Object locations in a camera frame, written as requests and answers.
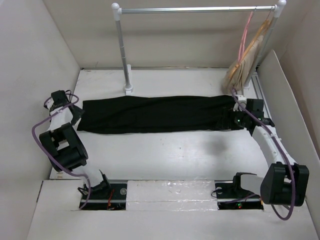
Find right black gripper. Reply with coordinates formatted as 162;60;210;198
214;106;250;130

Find black trousers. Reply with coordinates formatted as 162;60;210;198
77;95;235;135

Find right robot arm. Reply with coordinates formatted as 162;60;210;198
212;95;310;207

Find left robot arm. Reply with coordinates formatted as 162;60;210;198
38;90;112;199

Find pink hanger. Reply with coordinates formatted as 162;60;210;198
237;11;254;63

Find wooden hanger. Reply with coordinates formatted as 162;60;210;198
226;11;271;82

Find white cardboard panel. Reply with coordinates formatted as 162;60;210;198
257;49;320;176

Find white metal clothes rack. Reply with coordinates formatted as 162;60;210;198
111;0;287;95

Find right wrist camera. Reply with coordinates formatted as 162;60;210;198
235;95;247;103

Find aluminium rail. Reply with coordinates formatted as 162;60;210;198
251;71;272;119

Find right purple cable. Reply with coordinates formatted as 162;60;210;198
230;87;297;221

